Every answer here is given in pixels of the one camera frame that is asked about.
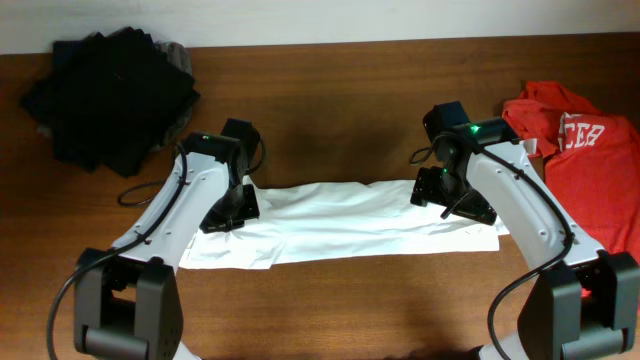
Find white printed t-shirt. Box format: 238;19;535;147
179;180;508;270

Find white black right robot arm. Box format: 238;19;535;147
410;101;639;360

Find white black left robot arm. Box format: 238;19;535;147
73;119;264;360

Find red lettered t-shirt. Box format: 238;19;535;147
502;81;639;259

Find black folded garment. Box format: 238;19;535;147
20;27;200;177

